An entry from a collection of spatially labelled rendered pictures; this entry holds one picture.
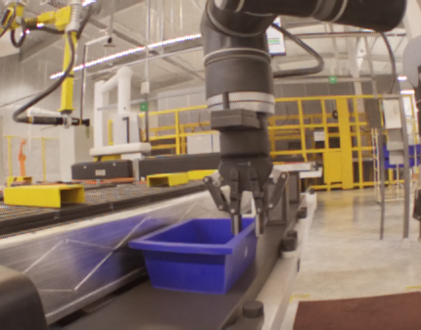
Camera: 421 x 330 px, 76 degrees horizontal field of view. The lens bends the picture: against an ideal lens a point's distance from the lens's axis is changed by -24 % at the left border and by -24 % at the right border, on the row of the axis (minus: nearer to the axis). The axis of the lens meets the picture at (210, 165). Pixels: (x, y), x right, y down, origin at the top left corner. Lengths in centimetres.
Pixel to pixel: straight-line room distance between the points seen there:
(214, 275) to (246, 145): 19
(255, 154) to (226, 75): 12
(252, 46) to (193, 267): 33
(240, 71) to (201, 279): 29
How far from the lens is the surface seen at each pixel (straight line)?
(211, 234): 66
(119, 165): 171
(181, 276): 48
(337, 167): 1073
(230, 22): 47
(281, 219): 95
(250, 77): 48
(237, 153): 49
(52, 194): 52
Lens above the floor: 106
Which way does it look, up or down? level
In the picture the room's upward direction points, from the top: 3 degrees counter-clockwise
